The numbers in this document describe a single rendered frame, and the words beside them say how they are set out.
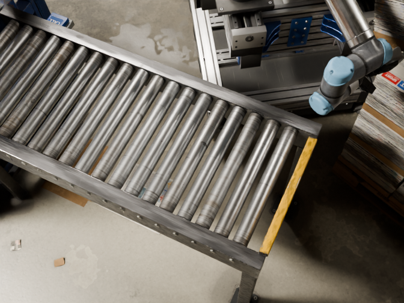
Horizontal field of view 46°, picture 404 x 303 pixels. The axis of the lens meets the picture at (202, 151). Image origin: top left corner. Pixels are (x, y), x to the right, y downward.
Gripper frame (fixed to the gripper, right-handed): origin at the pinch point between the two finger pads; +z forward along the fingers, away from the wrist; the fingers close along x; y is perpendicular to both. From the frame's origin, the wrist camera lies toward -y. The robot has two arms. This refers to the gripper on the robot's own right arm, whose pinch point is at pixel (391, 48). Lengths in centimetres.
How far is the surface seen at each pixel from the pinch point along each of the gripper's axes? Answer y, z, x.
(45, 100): 11, -93, 76
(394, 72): -14.8, 4.7, 2.3
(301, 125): -14.3, -33.3, 11.0
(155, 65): 5, -54, 61
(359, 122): -43.2, -0.6, 14.6
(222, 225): -17, -77, 4
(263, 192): -17, -60, 3
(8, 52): 21, -91, 102
